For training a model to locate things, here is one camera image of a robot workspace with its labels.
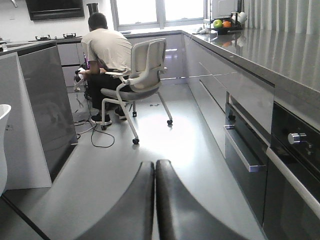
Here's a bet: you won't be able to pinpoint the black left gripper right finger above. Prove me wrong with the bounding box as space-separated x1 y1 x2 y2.
155 159 245 240

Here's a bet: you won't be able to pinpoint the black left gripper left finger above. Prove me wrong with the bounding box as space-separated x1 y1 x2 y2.
78 161 155 240

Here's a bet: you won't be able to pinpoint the green apple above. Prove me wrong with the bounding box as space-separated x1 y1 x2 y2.
213 19 223 29

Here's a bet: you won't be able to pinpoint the built-in black oven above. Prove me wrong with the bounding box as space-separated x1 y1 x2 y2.
225 97 320 240

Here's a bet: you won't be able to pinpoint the grey kitchen island cabinet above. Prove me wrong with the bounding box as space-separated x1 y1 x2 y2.
0 41 77 190

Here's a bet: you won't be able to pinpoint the chrome oven knob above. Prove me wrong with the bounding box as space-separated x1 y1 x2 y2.
287 133 307 145

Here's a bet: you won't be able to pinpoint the grey counter cabinet run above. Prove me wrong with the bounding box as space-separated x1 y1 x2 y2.
128 30 320 240

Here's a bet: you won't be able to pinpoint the white rolling office chair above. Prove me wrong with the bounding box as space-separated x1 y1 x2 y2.
100 38 173 145

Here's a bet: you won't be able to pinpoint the seated person in white shirt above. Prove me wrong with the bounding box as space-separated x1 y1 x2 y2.
80 12 132 124

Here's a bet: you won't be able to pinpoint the white shell chair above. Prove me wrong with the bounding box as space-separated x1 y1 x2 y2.
0 104 12 195

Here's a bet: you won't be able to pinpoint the black fruit tray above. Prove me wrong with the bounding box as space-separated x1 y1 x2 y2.
211 26 243 35

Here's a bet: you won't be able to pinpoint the gas stove burners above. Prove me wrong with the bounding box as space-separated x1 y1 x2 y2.
35 32 78 41

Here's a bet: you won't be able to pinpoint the orange fruit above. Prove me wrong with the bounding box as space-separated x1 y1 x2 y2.
222 20 232 28

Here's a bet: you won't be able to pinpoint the white mug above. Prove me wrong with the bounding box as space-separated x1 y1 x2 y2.
237 11 247 25

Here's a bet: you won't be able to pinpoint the black range hood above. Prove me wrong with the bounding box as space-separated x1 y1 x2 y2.
25 0 85 21

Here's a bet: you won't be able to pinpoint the silver drawer handle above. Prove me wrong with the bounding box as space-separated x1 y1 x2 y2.
223 124 267 173

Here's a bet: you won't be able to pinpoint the black floor cable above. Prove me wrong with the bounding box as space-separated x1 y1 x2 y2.
73 99 116 148

